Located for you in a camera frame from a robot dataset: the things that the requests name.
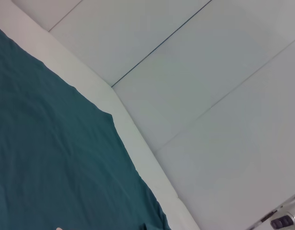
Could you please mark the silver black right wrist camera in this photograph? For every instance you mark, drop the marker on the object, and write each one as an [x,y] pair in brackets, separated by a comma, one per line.
[281,221]

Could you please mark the teal t-shirt with FREE print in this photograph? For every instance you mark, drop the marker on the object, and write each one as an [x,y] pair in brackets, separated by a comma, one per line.
[54,143]

